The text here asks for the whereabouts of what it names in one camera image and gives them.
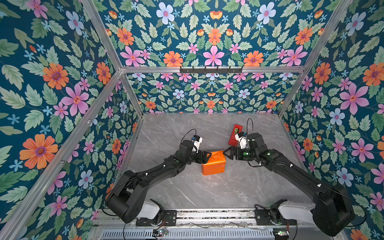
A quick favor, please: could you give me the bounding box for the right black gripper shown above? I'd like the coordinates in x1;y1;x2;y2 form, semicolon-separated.
222;147;258;162

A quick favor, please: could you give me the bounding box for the yellow orange wrapping paper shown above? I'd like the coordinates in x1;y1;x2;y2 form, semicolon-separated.
202;151;227;176

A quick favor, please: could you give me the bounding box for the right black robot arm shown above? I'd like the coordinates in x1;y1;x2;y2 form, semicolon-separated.
223;133;356;236

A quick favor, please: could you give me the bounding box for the red tape dispenser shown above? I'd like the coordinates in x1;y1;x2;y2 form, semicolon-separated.
228;124;243;147

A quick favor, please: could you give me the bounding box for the left small circuit board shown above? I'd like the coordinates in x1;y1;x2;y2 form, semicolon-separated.
152;229;169;239

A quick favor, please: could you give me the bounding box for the small circuit board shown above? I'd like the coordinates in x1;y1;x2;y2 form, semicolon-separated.
273;230;290;240
152;229;169;239

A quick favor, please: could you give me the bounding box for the right small circuit board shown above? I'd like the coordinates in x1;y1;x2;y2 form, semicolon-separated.
273;230;290;240

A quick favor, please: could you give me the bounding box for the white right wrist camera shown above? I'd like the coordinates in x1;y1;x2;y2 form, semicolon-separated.
235;132;247;150

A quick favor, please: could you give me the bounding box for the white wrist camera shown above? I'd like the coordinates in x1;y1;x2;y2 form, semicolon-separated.
192;135;203;152
235;132;247;150

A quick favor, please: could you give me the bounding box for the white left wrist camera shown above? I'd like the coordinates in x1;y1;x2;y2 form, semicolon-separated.
192;135;203;152

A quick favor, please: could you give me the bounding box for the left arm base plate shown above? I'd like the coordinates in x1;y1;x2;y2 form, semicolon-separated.
136;210;178;227

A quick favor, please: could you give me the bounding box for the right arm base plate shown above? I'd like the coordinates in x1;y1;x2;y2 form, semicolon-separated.
254;199;297;226

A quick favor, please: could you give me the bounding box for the black hook rail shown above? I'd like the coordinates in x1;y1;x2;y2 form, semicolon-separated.
179;66;243;75

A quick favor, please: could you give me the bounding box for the aluminium mounting rail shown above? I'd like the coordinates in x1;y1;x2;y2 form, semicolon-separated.
90;207;321;238

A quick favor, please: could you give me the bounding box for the white slotted cable duct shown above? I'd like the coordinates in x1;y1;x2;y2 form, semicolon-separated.
101;229;275;240

